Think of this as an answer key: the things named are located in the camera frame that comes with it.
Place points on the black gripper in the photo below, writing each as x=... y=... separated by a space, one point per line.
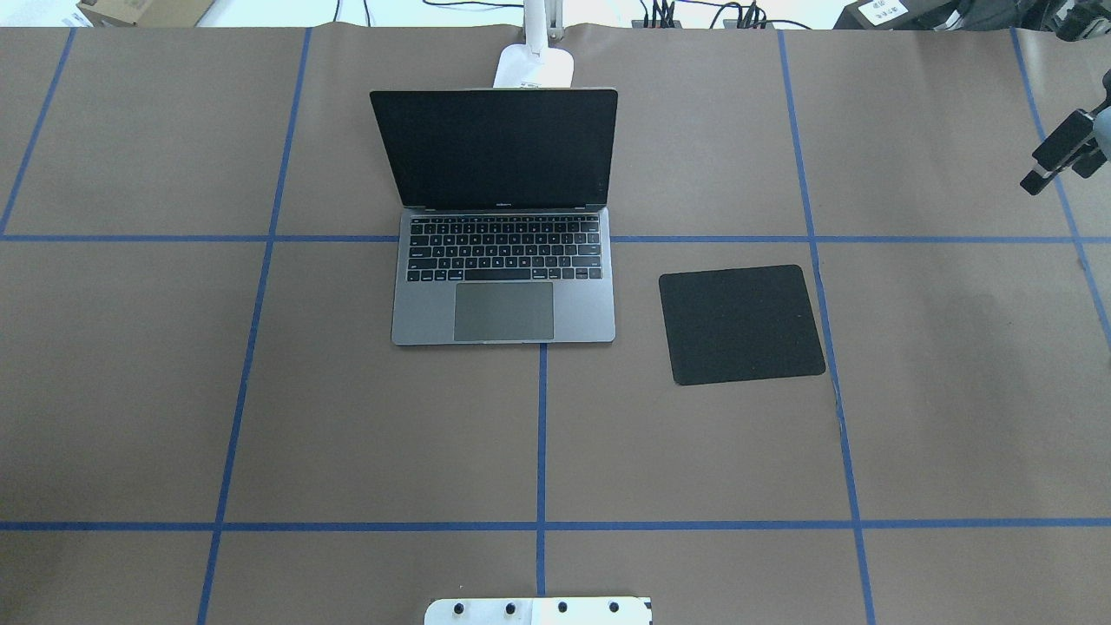
x=1064 y=149

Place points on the black square mouse pad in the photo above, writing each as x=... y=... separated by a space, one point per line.
x=740 y=324

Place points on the grey laptop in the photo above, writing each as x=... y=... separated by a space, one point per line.
x=504 y=235

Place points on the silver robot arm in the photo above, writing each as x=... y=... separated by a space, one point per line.
x=1075 y=21

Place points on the black power adapter box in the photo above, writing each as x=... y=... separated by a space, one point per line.
x=900 y=15

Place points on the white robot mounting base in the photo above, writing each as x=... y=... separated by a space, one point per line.
x=541 y=610

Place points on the cardboard box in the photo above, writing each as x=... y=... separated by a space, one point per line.
x=144 y=14

